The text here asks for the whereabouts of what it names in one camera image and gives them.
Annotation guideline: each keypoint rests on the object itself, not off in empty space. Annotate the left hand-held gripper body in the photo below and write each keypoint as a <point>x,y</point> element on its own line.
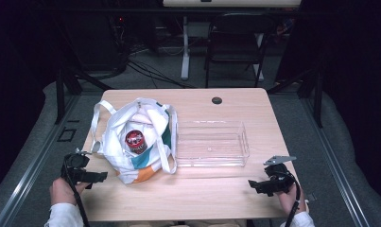
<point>75,164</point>

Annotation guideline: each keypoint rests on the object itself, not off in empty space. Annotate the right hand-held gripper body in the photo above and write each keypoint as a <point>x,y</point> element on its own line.
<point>279,178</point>

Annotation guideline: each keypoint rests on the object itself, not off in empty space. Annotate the red can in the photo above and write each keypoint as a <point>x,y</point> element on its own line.
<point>135,141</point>

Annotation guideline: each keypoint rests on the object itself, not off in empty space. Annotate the clear plastic box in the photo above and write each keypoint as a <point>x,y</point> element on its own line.
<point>211,143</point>

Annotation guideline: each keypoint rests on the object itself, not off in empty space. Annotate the white colourful tote bag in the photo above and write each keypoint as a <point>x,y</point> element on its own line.
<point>153,126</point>

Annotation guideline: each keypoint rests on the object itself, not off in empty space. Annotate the person's right hand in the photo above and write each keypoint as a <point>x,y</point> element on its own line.
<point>289,200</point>

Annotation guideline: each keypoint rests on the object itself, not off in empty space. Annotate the person's left hand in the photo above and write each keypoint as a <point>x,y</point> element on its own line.
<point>61,190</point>

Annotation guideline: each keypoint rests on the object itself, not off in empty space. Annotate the black metal stand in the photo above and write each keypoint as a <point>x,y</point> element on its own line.
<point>60,94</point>
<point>317,94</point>

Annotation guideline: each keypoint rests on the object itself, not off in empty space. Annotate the round black table grommet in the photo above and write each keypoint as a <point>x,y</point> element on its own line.
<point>216,100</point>

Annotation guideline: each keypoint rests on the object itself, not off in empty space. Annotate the black folding chair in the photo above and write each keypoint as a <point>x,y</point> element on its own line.
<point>238,41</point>

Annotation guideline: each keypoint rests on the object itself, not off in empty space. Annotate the white desk with legs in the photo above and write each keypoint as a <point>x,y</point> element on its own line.
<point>185,47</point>

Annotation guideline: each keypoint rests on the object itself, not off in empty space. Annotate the aluminium floor rail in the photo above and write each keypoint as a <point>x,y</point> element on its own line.
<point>30,167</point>
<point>336,170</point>

